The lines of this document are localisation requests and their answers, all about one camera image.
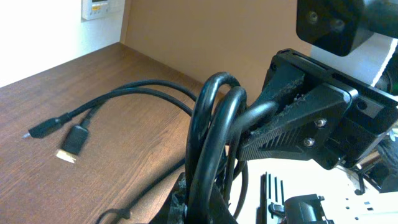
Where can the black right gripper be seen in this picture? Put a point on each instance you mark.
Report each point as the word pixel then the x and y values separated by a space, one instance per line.
pixel 322 114

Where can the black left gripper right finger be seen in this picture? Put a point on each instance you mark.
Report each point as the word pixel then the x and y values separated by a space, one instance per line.
pixel 219 210

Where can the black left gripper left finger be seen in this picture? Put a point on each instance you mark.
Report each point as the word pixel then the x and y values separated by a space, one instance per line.
pixel 173 209

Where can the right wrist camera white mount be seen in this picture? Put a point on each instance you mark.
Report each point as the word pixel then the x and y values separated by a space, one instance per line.
pixel 356 37

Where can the white wall thermostat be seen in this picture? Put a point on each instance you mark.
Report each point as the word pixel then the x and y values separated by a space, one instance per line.
pixel 98 9

